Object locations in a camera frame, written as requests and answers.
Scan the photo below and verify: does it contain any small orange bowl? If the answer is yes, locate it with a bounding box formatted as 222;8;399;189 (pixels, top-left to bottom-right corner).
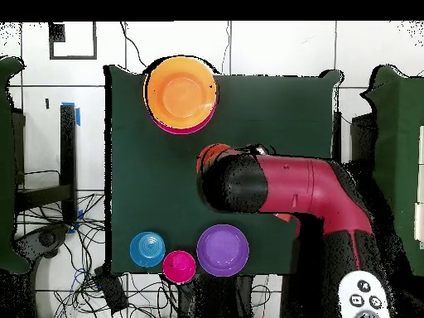
196;142;232;174

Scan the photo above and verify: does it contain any large pink bowl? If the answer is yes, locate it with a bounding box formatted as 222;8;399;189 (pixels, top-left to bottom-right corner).
152;100;218;136

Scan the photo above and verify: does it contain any large orange bowl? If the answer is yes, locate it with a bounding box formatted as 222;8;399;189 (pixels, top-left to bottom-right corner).
144;55;219;130

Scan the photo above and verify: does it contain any dark green tablecloth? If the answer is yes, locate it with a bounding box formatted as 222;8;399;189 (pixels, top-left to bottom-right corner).
104;64;342;277

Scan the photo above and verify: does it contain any purple bowl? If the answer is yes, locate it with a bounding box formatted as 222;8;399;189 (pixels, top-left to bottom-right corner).
195;224;250;277

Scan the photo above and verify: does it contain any small crimson bowl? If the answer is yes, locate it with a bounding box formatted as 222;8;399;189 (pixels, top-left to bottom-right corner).
161;250;197;284

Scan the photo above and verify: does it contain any small blue bowl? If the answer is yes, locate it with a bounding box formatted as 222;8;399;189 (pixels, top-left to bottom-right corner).
129;230;166;268

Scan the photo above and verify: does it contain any black metal stand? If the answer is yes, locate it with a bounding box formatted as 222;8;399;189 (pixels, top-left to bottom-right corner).
12;104;79;226
330;110;377;166

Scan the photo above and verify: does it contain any blue floor tape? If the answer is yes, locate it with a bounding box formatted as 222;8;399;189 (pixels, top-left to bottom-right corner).
60;101;81;127

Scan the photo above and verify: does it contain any black power strip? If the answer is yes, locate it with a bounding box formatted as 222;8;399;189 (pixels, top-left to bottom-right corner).
93;264;129;315

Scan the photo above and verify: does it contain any green cloth side table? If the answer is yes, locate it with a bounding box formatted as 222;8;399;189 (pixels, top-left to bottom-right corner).
359;63;424;276
0;55;32;276

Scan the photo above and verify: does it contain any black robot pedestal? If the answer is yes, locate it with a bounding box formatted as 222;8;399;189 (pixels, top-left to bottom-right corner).
178;274;282;318

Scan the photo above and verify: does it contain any black square floor frame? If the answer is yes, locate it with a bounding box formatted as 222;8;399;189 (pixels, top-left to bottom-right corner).
48;21;99;61

